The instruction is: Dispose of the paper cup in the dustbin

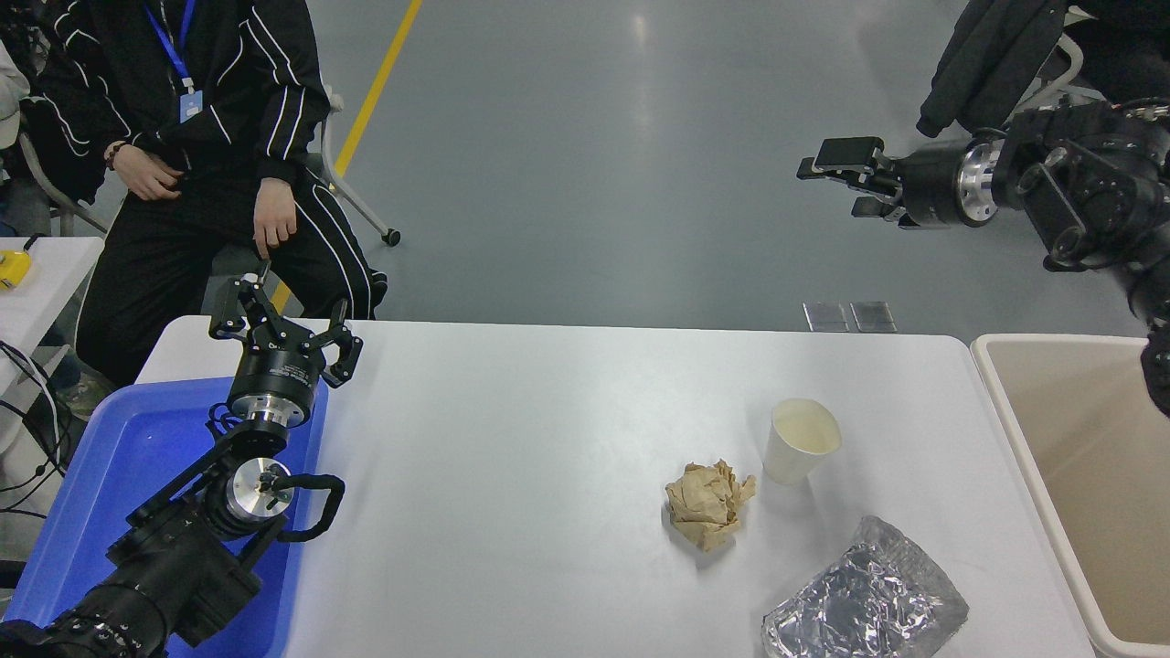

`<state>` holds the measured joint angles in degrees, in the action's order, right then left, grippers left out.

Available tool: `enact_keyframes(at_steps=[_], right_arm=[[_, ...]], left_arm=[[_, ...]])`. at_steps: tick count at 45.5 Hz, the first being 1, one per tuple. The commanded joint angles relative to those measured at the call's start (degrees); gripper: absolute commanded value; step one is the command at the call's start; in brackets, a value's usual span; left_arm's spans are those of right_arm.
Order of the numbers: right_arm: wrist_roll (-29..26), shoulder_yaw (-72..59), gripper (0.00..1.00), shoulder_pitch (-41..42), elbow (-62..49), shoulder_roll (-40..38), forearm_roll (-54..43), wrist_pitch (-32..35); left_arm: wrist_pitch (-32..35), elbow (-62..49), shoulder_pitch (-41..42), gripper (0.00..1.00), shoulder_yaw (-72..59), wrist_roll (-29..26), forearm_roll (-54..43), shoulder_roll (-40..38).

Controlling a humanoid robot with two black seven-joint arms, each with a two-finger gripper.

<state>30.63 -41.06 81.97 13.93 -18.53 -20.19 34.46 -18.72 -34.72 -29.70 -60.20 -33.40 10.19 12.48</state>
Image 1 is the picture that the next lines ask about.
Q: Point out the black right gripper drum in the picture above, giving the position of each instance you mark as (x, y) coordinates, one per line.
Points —
(932, 187)

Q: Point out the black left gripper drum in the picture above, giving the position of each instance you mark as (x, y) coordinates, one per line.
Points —
(277, 370)

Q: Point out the white paper cup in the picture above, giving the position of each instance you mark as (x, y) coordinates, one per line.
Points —
(795, 448)

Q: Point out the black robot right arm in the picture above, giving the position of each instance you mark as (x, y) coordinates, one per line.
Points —
(1097, 183)

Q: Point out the person's left hand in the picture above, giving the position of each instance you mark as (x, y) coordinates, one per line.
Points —
(274, 215)

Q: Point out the person's right hand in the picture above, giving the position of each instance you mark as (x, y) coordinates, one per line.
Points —
(146, 175)

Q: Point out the metal floor outlet cover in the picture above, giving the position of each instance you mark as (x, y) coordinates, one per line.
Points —
(825, 316)
(873, 316)

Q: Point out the white wheeled chair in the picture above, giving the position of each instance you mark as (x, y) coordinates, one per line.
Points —
(391, 238)

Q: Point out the dark jacket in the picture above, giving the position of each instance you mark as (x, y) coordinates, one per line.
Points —
(987, 55)

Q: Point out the blue plastic tray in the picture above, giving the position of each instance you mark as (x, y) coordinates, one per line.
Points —
(119, 457)

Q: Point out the white side table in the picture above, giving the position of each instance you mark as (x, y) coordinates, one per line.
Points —
(55, 274)

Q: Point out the yellow handheld device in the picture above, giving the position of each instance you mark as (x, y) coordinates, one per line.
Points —
(13, 270)

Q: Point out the large pale bin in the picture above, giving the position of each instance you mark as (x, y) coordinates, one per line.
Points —
(1079, 457)

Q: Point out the crumpled tan paper ball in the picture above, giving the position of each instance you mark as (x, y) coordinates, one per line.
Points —
(706, 504)

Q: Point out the crumpled silver foil tray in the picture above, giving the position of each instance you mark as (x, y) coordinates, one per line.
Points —
(864, 594)

